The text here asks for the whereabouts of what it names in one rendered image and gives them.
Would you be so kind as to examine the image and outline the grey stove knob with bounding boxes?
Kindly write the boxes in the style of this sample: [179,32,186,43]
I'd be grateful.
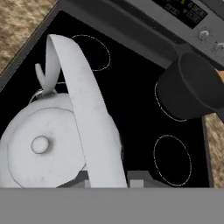
[198,29,211,42]
[213,42,224,54]

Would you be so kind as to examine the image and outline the black hob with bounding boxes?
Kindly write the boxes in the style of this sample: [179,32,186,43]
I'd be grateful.
[0,0,224,189]

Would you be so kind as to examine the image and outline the white kettle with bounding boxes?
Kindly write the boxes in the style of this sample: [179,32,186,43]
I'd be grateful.
[0,33,129,189]

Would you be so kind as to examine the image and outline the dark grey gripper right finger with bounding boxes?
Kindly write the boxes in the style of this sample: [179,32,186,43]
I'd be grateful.
[126,171,172,189]

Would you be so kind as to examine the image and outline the black pot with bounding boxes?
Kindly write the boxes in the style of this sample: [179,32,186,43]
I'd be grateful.
[156,52,224,121]

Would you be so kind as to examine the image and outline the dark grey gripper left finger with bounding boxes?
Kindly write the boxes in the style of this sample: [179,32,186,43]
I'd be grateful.
[56,170,92,189]

